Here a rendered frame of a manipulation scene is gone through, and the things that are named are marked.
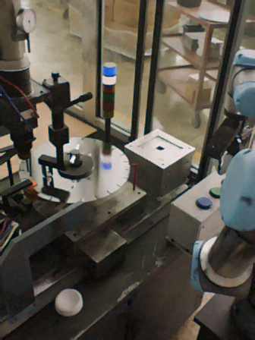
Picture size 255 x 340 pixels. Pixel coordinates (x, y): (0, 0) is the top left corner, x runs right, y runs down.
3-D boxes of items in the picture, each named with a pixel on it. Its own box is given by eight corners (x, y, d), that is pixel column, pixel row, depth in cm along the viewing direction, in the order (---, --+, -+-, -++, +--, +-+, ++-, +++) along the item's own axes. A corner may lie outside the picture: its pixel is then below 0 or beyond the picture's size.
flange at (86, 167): (101, 168, 113) (101, 161, 112) (70, 182, 107) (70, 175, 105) (79, 151, 119) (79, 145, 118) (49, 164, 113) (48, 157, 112)
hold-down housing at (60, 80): (63, 137, 103) (60, 66, 91) (72, 144, 100) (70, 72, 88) (45, 142, 100) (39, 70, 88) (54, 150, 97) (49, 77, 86)
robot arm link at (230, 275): (245, 303, 91) (363, 226, 44) (184, 294, 93) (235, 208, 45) (246, 256, 97) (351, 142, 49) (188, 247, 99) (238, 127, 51)
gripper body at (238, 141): (249, 146, 107) (259, 108, 100) (233, 158, 102) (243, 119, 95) (226, 135, 111) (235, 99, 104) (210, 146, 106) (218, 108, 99)
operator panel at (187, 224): (213, 199, 136) (221, 165, 127) (240, 214, 130) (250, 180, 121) (165, 238, 119) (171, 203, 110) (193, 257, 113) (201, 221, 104)
